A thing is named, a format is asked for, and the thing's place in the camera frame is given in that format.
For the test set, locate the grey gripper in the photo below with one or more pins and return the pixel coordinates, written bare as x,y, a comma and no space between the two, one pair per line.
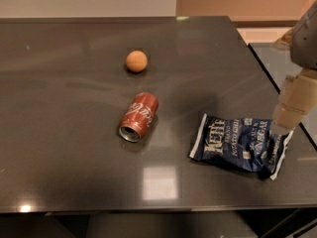
306,44

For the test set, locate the red coke can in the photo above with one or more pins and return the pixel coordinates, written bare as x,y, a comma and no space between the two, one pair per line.
139,117

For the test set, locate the blue potato chip bag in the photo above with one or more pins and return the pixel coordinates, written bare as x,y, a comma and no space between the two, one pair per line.
246,144

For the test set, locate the orange fruit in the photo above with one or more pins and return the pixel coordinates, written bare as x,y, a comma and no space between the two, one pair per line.
136,61

